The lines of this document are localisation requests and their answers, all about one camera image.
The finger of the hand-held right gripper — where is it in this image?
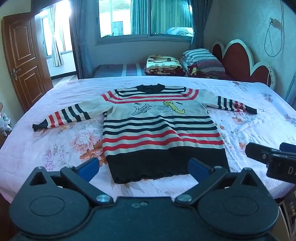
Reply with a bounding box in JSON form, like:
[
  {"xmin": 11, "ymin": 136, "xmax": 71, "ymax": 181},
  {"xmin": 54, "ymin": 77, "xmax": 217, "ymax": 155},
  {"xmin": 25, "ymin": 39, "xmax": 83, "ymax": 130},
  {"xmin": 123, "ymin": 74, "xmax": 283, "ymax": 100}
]
[
  {"xmin": 279, "ymin": 142, "xmax": 296, "ymax": 154},
  {"xmin": 245, "ymin": 142, "xmax": 296, "ymax": 184}
]

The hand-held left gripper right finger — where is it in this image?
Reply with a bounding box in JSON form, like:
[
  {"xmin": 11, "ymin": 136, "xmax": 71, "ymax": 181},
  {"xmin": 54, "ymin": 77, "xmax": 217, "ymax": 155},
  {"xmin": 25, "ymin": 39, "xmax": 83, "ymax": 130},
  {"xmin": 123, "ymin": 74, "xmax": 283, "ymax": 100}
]
[{"xmin": 174, "ymin": 158, "xmax": 265, "ymax": 207}]

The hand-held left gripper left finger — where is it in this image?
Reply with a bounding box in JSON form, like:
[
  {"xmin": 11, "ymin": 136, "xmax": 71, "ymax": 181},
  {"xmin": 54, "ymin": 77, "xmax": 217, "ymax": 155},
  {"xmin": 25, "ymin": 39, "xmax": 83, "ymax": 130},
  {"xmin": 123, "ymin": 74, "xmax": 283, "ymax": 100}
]
[{"xmin": 29, "ymin": 158, "xmax": 114, "ymax": 207}]

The striped knit sweater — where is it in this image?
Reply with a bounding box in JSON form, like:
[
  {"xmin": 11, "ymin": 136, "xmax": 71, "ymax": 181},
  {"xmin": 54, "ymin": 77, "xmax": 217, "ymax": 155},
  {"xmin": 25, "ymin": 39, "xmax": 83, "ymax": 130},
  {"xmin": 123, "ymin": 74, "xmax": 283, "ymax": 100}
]
[{"xmin": 32, "ymin": 83, "xmax": 258, "ymax": 184}]

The bed with floral sheet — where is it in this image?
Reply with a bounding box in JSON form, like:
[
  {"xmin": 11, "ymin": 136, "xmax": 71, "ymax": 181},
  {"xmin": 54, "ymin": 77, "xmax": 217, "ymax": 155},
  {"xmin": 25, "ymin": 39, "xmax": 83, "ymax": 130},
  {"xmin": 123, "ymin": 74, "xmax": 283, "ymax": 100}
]
[{"xmin": 0, "ymin": 75, "xmax": 296, "ymax": 204}]

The red printed cloth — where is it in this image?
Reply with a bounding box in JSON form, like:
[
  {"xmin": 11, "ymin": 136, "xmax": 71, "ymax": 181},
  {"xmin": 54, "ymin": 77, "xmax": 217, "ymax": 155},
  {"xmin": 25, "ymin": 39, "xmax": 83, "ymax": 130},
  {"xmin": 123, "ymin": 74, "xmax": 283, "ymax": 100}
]
[{"xmin": 187, "ymin": 65, "xmax": 233, "ymax": 80}]

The white plastic bag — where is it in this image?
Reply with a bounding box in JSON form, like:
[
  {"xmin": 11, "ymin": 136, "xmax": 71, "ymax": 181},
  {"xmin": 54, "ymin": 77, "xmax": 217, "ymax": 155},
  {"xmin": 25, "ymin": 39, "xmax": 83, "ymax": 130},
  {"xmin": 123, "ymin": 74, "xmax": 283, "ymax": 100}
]
[{"xmin": 0, "ymin": 112, "xmax": 12, "ymax": 135}]

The red scalloped headboard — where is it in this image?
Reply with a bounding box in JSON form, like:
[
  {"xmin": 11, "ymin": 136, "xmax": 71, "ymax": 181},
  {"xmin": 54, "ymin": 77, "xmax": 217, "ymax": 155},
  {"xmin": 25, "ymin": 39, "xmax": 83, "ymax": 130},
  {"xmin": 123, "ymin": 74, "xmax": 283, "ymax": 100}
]
[{"xmin": 211, "ymin": 39, "xmax": 276, "ymax": 90}]

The striped pillow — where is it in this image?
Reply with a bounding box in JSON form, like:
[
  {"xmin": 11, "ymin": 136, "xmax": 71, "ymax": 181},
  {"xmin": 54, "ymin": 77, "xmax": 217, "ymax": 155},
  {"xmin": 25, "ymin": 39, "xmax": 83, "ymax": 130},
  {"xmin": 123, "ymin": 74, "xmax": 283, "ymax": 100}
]
[{"xmin": 180, "ymin": 48, "xmax": 226, "ymax": 73}]

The folded printed blanket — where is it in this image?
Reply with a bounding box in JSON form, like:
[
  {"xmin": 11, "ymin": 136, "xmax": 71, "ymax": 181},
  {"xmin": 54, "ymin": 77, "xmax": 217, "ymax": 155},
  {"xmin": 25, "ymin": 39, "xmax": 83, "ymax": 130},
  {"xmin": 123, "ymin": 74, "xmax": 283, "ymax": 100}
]
[{"xmin": 144, "ymin": 54, "xmax": 186, "ymax": 76}]

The wooden door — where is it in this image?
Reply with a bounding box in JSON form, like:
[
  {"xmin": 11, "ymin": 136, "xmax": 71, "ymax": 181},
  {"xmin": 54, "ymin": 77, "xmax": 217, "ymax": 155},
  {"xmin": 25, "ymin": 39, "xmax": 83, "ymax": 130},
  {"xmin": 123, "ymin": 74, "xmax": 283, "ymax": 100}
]
[{"xmin": 1, "ymin": 13, "xmax": 54, "ymax": 113}]

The grey curtain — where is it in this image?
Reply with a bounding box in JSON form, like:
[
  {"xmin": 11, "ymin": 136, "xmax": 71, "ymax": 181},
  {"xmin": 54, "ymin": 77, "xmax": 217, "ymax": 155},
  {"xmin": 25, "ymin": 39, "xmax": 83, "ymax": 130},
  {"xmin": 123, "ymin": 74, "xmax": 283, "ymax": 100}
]
[
  {"xmin": 188, "ymin": 0, "xmax": 211, "ymax": 50},
  {"xmin": 69, "ymin": 0, "xmax": 98, "ymax": 79}
]

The white curtain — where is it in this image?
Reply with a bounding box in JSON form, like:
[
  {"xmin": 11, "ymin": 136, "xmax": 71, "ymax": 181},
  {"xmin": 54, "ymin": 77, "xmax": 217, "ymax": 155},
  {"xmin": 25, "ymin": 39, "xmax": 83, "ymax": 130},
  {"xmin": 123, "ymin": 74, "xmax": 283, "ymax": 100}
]
[{"xmin": 49, "ymin": 6, "xmax": 63, "ymax": 67}]

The light blue quilt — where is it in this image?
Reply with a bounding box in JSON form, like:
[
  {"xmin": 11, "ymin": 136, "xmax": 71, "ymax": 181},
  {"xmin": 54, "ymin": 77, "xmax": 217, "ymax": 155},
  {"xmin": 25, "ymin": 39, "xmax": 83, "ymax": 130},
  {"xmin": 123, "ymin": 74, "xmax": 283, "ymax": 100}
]
[{"xmin": 166, "ymin": 27, "xmax": 194, "ymax": 36}]

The sliding glass window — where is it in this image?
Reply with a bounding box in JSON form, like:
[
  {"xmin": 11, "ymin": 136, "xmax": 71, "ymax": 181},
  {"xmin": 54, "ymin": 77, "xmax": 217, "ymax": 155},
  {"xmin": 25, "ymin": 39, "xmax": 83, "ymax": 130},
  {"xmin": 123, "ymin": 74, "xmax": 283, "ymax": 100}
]
[{"xmin": 97, "ymin": 0, "xmax": 195, "ymax": 46}]

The teal curtain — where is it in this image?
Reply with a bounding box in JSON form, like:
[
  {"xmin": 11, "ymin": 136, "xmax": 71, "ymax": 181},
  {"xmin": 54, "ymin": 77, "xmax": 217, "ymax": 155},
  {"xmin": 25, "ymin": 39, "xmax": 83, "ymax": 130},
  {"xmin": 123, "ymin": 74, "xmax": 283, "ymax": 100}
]
[{"xmin": 130, "ymin": 0, "xmax": 193, "ymax": 36}]

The thin wall cable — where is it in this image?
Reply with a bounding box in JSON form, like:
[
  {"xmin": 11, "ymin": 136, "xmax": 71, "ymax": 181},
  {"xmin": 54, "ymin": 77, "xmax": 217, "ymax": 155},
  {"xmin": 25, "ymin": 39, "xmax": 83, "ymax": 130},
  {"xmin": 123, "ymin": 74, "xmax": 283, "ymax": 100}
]
[{"xmin": 264, "ymin": 0, "xmax": 285, "ymax": 57}]

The metal door handle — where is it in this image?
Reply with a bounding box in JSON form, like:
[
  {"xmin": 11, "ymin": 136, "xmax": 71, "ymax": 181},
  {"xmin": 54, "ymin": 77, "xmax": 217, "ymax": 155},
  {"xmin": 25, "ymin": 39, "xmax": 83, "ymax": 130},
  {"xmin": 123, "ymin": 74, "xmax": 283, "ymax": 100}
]
[{"xmin": 11, "ymin": 68, "xmax": 22, "ymax": 81}]

